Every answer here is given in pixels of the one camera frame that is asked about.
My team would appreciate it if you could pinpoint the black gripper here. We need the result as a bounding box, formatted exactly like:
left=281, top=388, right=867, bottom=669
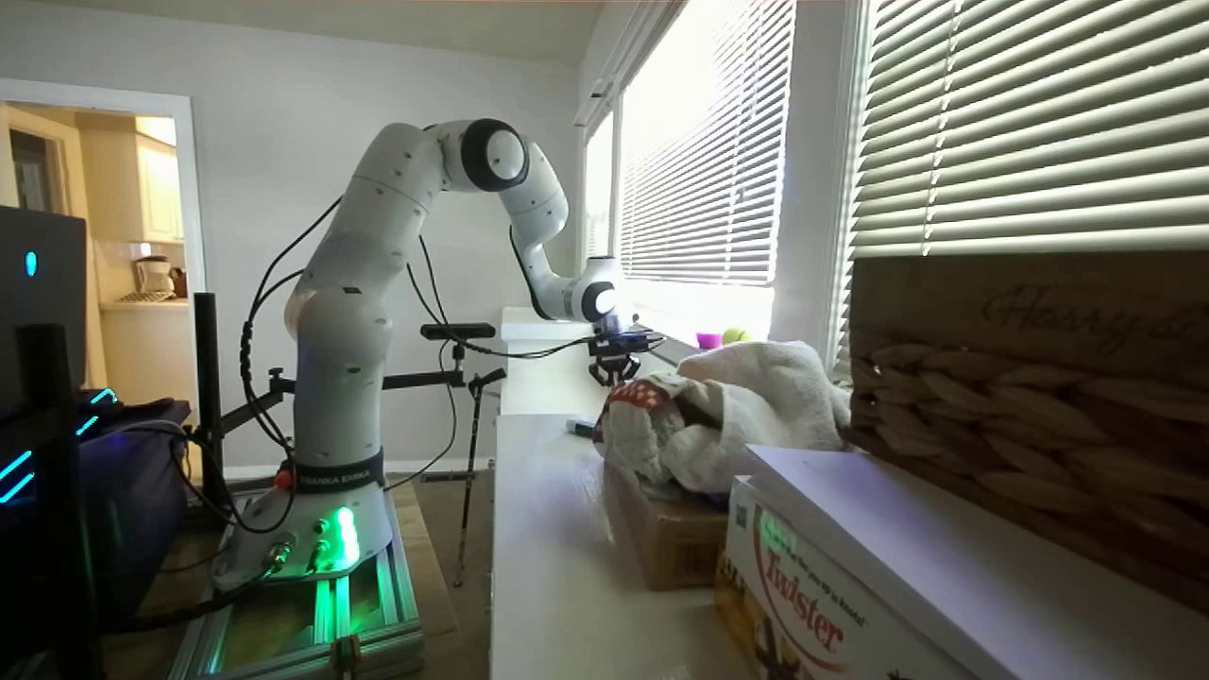
left=585, top=316, right=656, bottom=388

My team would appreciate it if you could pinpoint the white cloth with red trim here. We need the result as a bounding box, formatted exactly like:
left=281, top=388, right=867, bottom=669
left=599, top=336, right=853, bottom=497

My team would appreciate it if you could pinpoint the brown cardboard box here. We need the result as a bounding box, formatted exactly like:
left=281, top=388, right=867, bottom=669
left=599, top=458, right=733, bottom=592

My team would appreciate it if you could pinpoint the black tripod pole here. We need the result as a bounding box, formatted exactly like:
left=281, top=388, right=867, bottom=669
left=449, top=375, right=493, bottom=588

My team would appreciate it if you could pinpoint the wide white window blind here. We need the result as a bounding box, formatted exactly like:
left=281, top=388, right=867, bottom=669
left=619, top=0, right=800, bottom=291

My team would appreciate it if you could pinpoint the white box with red lettering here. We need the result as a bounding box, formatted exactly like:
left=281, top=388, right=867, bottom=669
left=713, top=442, right=1209, bottom=680

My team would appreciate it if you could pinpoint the wicker basket with wooden rim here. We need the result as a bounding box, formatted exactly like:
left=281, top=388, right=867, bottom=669
left=845, top=256, right=1209, bottom=621

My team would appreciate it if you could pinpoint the jar in doorway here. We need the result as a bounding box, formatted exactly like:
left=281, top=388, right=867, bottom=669
left=128, top=254, right=179, bottom=306

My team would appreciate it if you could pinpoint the narrow white window blind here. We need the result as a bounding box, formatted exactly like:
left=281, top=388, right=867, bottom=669
left=845, top=0, right=1209, bottom=264

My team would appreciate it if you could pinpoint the dark bag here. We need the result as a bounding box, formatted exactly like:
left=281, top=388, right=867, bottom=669
left=71, top=398, right=202, bottom=622

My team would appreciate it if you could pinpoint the black monitor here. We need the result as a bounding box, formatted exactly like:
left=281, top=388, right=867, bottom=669
left=0, top=204, right=94, bottom=427

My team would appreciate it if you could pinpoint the black camera bar on stand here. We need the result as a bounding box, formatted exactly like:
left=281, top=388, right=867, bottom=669
left=418, top=316, right=502, bottom=343

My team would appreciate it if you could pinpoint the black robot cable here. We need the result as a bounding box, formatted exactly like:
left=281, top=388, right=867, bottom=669
left=237, top=194, right=348, bottom=505

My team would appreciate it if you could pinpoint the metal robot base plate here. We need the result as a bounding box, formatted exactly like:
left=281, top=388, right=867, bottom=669
left=174, top=485, right=427, bottom=680

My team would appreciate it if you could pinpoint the black upright post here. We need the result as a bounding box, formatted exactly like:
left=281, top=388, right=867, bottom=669
left=190, top=291, right=236, bottom=510

